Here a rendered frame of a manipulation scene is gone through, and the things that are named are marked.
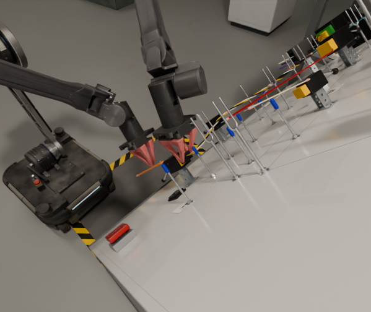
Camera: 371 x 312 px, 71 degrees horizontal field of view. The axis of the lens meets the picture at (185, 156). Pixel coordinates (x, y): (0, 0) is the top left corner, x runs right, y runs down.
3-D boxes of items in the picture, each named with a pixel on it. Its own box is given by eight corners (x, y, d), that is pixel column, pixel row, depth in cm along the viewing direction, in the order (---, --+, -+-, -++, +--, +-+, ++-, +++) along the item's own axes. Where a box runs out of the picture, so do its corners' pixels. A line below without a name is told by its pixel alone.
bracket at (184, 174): (193, 179, 73) (183, 164, 72) (199, 177, 71) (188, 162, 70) (183, 188, 70) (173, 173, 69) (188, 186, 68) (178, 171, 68)
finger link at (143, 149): (168, 156, 79) (153, 129, 77) (152, 169, 75) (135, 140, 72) (155, 159, 84) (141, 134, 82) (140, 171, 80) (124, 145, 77)
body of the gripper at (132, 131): (157, 132, 78) (144, 110, 76) (132, 148, 71) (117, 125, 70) (145, 136, 83) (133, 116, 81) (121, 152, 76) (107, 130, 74)
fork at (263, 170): (264, 174, 41) (214, 99, 40) (257, 176, 43) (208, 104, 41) (272, 167, 42) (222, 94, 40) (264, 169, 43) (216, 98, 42)
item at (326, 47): (338, 47, 73) (332, 38, 72) (333, 51, 72) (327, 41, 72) (326, 54, 77) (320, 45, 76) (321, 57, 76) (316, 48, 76)
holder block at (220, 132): (216, 143, 110) (203, 123, 109) (233, 135, 99) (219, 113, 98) (209, 148, 108) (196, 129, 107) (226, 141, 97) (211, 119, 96)
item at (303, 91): (311, 92, 52) (305, 83, 51) (305, 96, 51) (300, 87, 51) (301, 96, 54) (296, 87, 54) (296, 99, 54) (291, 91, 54)
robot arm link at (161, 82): (150, 77, 61) (142, 83, 56) (178, 69, 59) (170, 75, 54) (160, 104, 64) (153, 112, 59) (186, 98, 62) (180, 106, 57)
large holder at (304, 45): (352, 52, 98) (331, 19, 96) (310, 80, 100) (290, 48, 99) (342, 56, 104) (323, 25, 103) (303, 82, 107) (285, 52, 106)
